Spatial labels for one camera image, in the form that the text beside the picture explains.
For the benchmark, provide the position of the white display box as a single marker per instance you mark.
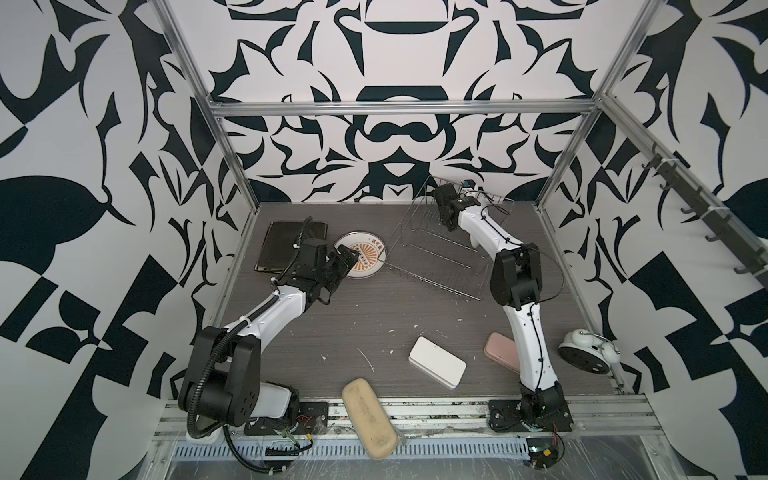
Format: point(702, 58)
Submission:
point(214, 437)

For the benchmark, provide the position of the white rectangular case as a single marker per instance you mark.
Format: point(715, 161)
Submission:
point(437, 363)

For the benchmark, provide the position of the slotted cable duct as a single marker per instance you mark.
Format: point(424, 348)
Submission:
point(511, 448)

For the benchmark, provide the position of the wire dish rack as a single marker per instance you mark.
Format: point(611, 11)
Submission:
point(422, 249)

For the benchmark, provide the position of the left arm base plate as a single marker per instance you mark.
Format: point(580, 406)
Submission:
point(304, 417)

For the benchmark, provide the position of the beige oblong case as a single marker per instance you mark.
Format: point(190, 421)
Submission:
point(369, 419)

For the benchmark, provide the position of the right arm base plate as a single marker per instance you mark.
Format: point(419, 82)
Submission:
point(528, 415)

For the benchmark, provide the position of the black square plate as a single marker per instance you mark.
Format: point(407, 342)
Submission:
point(277, 247)

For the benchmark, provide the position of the small circuit board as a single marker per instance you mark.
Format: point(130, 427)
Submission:
point(544, 453)

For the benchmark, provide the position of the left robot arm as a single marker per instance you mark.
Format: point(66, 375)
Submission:
point(222, 385)

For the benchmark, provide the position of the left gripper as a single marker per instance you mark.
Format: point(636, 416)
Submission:
point(334, 257)

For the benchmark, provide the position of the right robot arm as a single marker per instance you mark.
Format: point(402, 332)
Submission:
point(516, 284)

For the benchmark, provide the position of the white round plate back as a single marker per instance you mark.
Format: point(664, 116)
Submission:
point(371, 253)

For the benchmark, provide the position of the white round timer device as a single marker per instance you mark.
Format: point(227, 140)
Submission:
point(589, 352)

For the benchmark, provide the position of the wall hook rail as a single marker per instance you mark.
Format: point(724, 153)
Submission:
point(702, 204)

